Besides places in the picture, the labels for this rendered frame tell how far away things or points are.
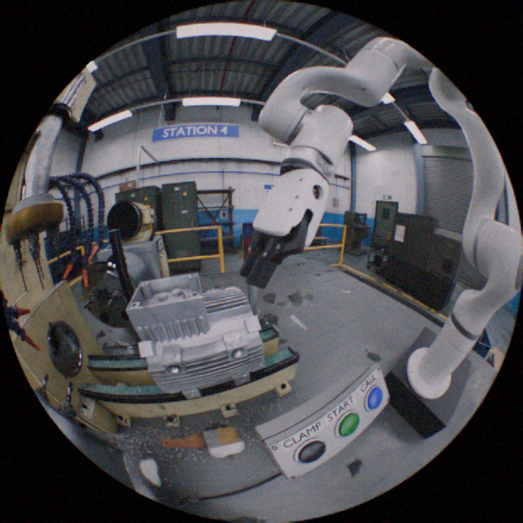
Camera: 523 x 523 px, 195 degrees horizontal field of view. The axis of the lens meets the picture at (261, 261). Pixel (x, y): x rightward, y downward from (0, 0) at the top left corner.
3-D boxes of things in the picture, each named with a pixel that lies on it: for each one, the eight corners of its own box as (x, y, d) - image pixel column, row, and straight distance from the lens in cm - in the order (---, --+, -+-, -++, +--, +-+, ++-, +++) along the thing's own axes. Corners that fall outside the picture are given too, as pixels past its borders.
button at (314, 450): (296, 461, 21) (305, 468, 20) (288, 446, 19) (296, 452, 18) (320, 447, 22) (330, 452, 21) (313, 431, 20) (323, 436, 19)
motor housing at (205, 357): (177, 407, 39) (128, 351, 24) (171, 345, 50) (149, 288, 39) (265, 381, 38) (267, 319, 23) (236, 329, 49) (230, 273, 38)
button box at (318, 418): (272, 463, 26) (289, 483, 22) (251, 426, 21) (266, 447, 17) (365, 398, 31) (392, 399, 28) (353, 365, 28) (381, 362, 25)
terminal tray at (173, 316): (143, 347, 29) (125, 311, 25) (150, 311, 37) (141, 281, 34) (211, 334, 27) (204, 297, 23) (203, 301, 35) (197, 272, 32)
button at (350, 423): (334, 437, 23) (345, 441, 22) (328, 421, 21) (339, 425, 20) (352, 422, 24) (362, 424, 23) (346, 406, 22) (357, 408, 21)
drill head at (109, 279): (90, 345, 68) (57, 277, 59) (121, 291, 97) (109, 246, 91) (149, 342, 55) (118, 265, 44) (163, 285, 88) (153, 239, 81)
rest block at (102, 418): (104, 432, 63) (75, 413, 55) (104, 413, 65) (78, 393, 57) (118, 435, 60) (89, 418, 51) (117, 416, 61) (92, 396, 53)
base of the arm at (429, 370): (420, 341, 67) (446, 295, 58) (454, 368, 70) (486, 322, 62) (396, 373, 52) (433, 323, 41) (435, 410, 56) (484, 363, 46)
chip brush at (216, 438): (165, 451, 51) (163, 450, 51) (161, 435, 52) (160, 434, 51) (244, 441, 46) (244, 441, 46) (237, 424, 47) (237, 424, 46)
